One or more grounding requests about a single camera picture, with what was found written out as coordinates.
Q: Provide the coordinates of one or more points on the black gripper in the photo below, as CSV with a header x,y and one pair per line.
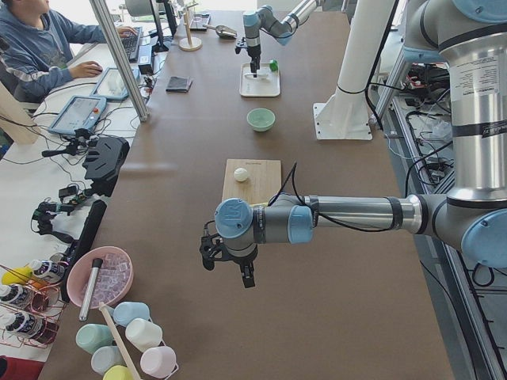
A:
x,y
253,52
242,261

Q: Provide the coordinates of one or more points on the white ceramic spoon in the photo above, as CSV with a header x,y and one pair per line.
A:
x,y
257,76

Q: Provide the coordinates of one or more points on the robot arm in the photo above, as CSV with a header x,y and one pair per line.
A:
x,y
470,217
263,19

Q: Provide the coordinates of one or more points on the light green bowl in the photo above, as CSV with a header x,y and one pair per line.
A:
x,y
261,119

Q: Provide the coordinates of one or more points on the white steamed bun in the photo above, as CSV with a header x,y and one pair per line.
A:
x,y
241,174

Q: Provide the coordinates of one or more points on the pink bowl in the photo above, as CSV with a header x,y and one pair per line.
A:
x,y
114,278

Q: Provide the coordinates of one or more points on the green lime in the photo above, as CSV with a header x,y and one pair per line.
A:
x,y
273,65

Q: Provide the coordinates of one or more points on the cream rabbit tray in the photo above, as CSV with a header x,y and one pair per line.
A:
x,y
259,88

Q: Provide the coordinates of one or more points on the metal scoop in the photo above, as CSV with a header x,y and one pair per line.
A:
x,y
223,31

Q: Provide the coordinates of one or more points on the wooden mug tree stand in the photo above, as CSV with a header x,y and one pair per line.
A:
x,y
190,43

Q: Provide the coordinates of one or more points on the folded grey cloth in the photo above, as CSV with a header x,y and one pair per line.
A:
x,y
179,84

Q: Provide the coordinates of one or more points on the wooden cutting board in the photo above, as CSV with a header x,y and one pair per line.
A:
x,y
263,180

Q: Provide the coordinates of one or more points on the cup rack with cups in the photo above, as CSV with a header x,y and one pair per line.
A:
x,y
157,360

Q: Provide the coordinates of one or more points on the black keyboard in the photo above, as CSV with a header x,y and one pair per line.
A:
x,y
131,43

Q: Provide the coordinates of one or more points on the upper teach pendant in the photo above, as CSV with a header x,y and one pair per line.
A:
x,y
111,86

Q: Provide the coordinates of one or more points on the teach pendant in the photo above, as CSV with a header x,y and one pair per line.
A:
x,y
111,86
80,112

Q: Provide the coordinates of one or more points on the lower teach pendant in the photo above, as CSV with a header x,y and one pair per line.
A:
x,y
80,112

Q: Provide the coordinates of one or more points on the seated person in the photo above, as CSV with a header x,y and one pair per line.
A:
x,y
40,40

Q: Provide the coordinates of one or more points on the white camera pillar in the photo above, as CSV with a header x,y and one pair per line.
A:
x,y
345,115

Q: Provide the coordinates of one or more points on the aluminium frame post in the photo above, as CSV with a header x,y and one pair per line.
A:
x,y
112,38

